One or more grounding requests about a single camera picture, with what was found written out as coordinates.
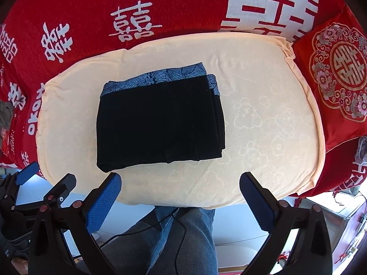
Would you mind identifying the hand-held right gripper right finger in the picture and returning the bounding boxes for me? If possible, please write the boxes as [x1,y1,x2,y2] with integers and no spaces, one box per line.
[239,172,333,275]

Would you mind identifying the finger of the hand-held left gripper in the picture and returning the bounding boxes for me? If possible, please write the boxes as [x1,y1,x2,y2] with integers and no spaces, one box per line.
[0,161,41,207]
[43,173,77,209]

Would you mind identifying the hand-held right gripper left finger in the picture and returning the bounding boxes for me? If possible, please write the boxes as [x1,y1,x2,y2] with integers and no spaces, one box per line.
[28,173,122,275]

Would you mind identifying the black pants with blue waistband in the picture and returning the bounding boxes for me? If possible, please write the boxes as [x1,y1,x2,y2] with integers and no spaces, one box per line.
[96,62,225,173]

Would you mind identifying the person's leg in jeans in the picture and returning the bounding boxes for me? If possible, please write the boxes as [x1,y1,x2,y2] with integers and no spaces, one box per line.
[99,206,220,275]

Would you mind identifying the cream towel blanket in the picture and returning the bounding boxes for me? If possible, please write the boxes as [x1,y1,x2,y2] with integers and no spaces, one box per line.
[36,31,326,210]

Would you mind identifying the red embroidered cushion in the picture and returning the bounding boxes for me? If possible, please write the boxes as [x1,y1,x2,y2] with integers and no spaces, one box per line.
[292,4,367,156]

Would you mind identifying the red printed blanket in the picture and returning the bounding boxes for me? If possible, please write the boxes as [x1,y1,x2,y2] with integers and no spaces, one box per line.
[0,0,367,198]

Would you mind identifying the black cable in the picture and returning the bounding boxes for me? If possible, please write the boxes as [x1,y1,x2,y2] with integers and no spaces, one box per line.
[100,208,188,275]

